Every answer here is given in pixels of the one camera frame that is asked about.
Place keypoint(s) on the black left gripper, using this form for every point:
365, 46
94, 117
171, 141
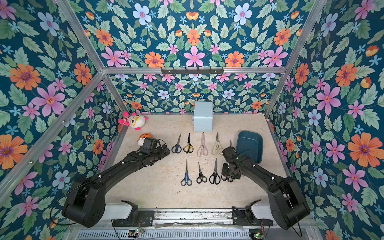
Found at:
162, 154

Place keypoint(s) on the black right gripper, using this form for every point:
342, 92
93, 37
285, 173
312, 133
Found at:
229, 169

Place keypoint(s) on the black grey handled scissors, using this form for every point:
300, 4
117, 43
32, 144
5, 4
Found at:
214, 178

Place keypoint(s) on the cream kitchen scissors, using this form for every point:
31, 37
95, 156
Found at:
217, 149

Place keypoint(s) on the dark blue handled scissors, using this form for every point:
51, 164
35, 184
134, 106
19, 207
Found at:
176, 149

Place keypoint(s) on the black grey slim scissors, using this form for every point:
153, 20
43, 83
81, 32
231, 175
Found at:
201, 178

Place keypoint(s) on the teal plastic storage box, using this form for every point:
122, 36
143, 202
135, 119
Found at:
250, 144

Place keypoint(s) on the pink kitchen scissors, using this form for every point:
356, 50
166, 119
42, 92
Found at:
202, 150

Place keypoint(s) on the yellow black handled scissors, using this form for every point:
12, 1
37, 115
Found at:
188, 148

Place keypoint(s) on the blue grey handled scissors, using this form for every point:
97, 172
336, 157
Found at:
186, 181

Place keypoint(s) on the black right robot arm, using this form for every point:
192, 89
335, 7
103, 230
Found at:
287, 204

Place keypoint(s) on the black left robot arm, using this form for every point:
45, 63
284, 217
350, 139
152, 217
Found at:
85, 203

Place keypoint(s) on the light blue square box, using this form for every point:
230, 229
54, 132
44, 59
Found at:
203, 117

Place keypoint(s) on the orange white tiger plush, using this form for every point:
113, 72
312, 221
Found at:
142, 138

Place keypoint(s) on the pink white plush toy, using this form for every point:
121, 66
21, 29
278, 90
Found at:
134, 120

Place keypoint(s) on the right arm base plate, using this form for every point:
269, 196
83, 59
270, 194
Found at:
245, 217

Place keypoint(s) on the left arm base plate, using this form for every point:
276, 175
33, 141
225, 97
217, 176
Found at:
137, 218

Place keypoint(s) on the black hook rail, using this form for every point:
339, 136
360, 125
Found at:
197, 70

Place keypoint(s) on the white slotted cable duct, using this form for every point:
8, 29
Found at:
180, 234

